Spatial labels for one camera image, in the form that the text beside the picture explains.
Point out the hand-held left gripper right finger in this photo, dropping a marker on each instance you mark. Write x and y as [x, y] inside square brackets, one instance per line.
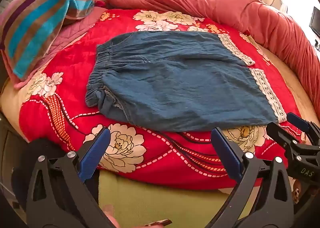
[225, 150]

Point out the person's left hand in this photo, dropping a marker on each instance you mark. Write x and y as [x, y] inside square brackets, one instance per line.
[112, 218]

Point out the blue denim pants lace hem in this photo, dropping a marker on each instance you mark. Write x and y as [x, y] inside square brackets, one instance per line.
[175, 80]

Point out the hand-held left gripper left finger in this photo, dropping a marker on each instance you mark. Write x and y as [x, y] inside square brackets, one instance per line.
[95, 149]

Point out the person's green garment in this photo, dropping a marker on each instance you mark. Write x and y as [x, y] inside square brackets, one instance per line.
[162, 203]

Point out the pink quilted pillow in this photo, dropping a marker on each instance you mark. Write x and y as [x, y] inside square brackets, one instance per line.
[75, 31]

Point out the salmon red duvet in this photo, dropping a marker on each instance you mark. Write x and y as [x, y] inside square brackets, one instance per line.
[225, 5]

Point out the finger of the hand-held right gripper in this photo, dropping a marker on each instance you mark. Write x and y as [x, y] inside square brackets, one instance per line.
[280, 134]
[297, 120]

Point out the dark monitor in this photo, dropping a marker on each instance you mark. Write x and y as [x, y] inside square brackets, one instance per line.
[315, 21]

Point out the striped towel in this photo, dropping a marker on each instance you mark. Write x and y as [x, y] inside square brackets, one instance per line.
[37, 25]

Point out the red floral blanket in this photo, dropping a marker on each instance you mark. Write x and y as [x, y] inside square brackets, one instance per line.
[75, 67]

